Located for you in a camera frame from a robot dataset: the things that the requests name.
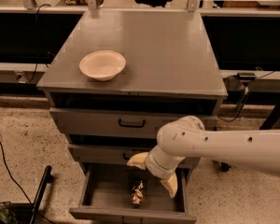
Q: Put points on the grey open bottom drawer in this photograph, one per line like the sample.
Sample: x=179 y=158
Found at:
x=106 y=198

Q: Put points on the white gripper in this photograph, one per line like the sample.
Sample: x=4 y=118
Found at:
x=154 y=167

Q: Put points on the white paper bowl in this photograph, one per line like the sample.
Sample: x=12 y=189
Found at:
x=102 y=65

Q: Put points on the grey drawer cabinet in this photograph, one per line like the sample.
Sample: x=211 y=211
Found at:
x=170 y=68

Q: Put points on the black stand leg left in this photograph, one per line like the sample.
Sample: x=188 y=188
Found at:
x=46 y=178

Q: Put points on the black table leg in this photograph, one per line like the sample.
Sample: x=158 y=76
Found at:
x=224 y=167

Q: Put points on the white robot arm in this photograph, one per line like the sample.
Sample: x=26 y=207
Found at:
x=184 y=138

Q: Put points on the grey top drawer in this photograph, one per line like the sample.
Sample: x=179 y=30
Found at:
x=110 y=123

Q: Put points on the wire basket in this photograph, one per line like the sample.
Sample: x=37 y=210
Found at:
x=7 y=215

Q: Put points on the orange soda can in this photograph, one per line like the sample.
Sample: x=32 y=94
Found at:
x=137 y=194

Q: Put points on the grey middle drawer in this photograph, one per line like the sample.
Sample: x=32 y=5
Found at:
x=84 y=154

